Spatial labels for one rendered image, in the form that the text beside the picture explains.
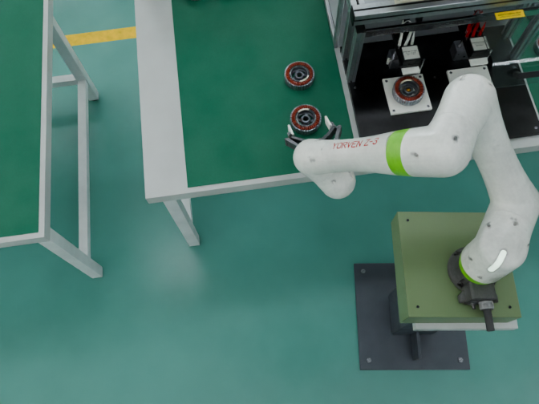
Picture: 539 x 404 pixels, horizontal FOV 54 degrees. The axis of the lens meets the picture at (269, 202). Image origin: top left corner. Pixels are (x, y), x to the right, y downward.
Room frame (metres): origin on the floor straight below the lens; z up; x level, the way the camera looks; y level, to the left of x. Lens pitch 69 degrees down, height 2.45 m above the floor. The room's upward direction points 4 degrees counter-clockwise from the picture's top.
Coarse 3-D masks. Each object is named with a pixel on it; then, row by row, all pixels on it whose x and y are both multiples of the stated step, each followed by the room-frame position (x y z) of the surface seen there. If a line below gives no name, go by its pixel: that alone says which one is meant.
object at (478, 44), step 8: (464, 32) 1.19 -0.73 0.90; (464, 40) 1.15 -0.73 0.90; (472, 40) 1.13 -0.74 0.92; (480, 40) 1.13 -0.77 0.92; (472, 48) 1.10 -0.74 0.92; (480, 48) 1.10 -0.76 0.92; (472, 56) 1.08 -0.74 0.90; (480, 56) 1.09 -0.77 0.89; (472, 64) 1.06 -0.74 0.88; (480, 64) 1.06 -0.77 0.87
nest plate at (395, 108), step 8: (384, 80) 1.09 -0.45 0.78; (392, 80) 1.08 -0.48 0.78; (384, 88) 1.06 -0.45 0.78; (392, 96) 1.02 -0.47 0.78; (424, 96) 1.01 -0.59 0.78; (392, 104) 0.98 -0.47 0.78; (400, 104) 0.98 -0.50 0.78; (416, 104) 0.98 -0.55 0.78; (424, 104) 0.97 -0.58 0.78; (392, 112) 0.95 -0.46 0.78; (400, 112) 0.95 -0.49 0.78; (408, 112) 0.95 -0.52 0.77
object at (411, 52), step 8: (408, 32) 1.20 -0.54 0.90; (400, 48) 1.12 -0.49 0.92; (408, 48) 1.12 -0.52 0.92; (416, 48) 1.12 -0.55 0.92; (400, 56) 1.10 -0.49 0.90; (408, 56) 1.09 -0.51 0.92; (416, 56) 1.08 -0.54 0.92; (400, 64) 1.08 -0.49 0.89; (408, 64) 1.07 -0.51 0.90; (416, 64) 1.07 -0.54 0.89; (408, 72) 1.05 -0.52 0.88; (416, 72) 1.05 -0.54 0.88
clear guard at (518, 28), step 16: (480, 16) 1.12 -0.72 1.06; (528, 16) 1.10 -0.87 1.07; (496, 32) 1.05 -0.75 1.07; (512, 32) 1.05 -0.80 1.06; (528, 32) 1.04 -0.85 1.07; (496, 48) 0.99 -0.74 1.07; (512, 48) 0.99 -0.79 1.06; (528, 48) 0.98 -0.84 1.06; (496, 64) 0.94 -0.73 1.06; (512, 64) 0.93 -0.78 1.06; (528, 64) 0.93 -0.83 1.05; (496, 80) 0.90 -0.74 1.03; (512, 80) 0.90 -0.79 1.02; (528, 80) 0.90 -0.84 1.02
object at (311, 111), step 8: (304, 104) 1.01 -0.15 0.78; (296, 112) 0.98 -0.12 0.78; (304, 112) 0.98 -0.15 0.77; (312, 112) 0.97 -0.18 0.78; (296, 120) 0.94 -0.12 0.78; (312, 120) 0.95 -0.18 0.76; (320, 120) 0.94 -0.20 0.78; (296, 128) 0.91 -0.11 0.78; (304, 128) 0.91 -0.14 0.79; (312, 128) 0.91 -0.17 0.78
